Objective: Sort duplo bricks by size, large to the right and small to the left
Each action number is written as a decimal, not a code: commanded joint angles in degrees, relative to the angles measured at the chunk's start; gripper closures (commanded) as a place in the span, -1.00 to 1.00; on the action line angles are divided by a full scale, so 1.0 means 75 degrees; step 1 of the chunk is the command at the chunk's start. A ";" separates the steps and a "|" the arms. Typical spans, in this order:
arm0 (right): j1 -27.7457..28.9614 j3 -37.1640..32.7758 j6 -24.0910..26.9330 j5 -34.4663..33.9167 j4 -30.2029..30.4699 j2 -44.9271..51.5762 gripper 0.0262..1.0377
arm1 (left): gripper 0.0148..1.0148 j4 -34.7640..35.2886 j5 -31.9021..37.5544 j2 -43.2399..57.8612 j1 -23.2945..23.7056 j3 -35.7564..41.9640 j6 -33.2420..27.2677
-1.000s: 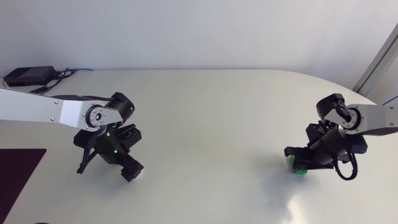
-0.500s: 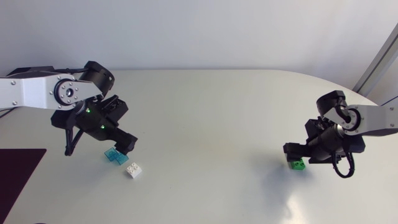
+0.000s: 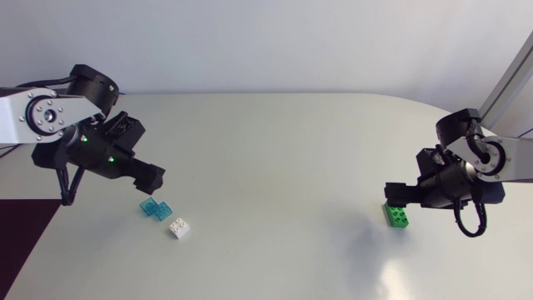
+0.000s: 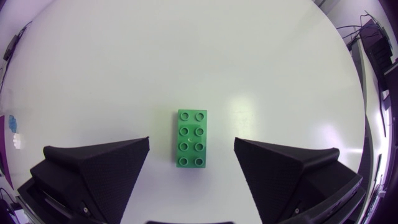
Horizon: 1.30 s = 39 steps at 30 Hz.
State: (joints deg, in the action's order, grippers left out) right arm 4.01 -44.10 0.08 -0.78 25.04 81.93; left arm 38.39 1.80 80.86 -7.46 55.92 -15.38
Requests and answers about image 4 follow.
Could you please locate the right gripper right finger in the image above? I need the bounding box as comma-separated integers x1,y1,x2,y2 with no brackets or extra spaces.
233,137,363,224

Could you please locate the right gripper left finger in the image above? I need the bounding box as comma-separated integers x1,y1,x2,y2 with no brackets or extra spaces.
29,136,150,224

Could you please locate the green toy brick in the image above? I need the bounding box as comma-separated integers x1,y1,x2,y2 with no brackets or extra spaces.
175,109,208,169

